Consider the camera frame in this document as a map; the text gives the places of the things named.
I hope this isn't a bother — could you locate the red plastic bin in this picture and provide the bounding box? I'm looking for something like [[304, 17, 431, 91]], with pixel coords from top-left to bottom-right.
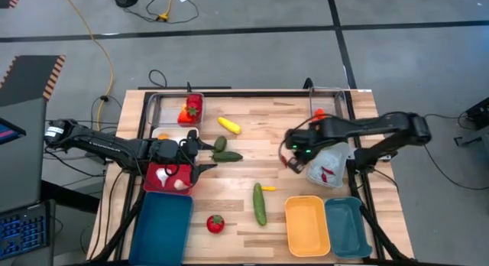
[[143, 161, 196, 197]]

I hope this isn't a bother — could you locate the bright red bell pepper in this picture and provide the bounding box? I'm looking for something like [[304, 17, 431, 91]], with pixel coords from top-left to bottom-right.
[[176, 109, 198, 125]]

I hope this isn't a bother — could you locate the wide clear plastic bin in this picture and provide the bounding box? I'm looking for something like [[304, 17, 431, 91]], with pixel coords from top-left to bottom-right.
[[147, 92, 207, 128]]

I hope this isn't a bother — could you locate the orange carrot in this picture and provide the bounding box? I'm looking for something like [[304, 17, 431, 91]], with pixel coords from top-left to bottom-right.
[[311, 108, 328, 124]]

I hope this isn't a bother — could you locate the dark red bell pepper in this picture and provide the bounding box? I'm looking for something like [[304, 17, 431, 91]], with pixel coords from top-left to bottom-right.
[[186, 93, 204, 109]]

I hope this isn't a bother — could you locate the thin black cable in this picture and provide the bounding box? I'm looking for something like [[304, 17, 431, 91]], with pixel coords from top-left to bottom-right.
[[147, 69, 168, 89]]

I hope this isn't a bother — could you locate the teal plastic bin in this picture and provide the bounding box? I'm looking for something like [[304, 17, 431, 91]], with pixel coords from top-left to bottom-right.
[[324, 196, 374, 259]]

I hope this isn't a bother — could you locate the narrow clear plastic bin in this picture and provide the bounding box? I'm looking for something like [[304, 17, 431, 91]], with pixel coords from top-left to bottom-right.
[[308, 86, 349, 122]]

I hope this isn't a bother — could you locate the black equipment box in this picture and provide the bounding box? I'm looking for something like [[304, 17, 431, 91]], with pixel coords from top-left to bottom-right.
[[465, 96, 489, 131]]

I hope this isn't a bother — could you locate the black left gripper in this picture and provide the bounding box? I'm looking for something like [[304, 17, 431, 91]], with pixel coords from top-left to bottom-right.
[[148, 130, 218, 185]]

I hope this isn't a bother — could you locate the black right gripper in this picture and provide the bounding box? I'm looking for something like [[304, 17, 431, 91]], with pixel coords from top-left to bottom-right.
[[284, 127, 322, 175]]

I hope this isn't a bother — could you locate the black desk base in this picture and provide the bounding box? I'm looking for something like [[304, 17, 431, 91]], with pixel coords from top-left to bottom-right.
[[40, 180, 101, 215]]

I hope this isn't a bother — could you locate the grey desk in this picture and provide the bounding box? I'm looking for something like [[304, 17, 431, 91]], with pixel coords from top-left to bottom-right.
[[0, 97, 49, 214]]

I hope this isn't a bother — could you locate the black floor cable loop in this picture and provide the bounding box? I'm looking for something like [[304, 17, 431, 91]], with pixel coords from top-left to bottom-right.
[[121, 0, 200, 25]]

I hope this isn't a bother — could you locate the red tomato green stem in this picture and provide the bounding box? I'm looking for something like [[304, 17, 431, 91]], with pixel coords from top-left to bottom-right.
[[206, 214, 225, 235]]

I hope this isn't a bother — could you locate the black metal bracket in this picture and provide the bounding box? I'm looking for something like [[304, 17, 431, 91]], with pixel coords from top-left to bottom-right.
[[453, 135, 483, 148]]

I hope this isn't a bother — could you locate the dark green cucumber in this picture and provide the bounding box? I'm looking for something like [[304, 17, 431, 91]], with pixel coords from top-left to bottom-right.
[[252, 182, 268, 227]]

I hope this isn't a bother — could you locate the white mushroom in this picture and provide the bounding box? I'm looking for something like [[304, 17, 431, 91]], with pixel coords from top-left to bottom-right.
[[155, 168, 171, 189]]

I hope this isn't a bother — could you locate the long dark green pepper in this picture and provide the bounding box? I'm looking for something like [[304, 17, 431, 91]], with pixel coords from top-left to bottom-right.
[[211, 151, 245, 164]]

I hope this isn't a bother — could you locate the yellow squash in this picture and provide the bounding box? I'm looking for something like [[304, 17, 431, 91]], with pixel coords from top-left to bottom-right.
[[217, 117, 243, 136]]

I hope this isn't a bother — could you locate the yellow hanging cable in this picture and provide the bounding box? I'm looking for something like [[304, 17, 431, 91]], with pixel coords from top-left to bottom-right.
[[60, 0, 116, 139]]

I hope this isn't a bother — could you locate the grey plastic bin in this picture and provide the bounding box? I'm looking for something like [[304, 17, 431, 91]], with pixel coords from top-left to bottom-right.
[[306, 141, 351, 189]]

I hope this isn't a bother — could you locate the orange-yellow plastic bin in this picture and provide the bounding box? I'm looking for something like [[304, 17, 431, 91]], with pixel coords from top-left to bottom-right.
[[284, 195, 332, 258]]

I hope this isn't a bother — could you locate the thin black bar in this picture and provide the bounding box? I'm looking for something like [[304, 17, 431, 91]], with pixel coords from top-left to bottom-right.
[[137, 86, 233, 91]]

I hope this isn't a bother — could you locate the short dark green pepper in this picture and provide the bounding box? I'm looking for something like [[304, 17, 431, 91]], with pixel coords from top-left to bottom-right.
[[213, 135, 228, 154]]

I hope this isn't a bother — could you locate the yellow power plug cord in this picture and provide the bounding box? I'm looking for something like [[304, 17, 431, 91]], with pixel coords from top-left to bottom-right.
[[157, 0, 177, 23]]

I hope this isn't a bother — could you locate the white plastic bin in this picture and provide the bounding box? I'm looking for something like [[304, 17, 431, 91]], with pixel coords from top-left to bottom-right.
[[151, 126, 200, 144]]

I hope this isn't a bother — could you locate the large blue plastic bin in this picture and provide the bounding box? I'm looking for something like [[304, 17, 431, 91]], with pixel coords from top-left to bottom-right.
[[128, 191, 195, 266]]

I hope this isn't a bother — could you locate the black backlit keyboard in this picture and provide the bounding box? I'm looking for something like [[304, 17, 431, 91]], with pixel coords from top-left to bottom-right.
[[0, 203, 50, 261]]

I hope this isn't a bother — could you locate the black computer monitor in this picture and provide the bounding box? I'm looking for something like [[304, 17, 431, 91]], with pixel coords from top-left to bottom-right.
[[0, 118, 27, 146]]

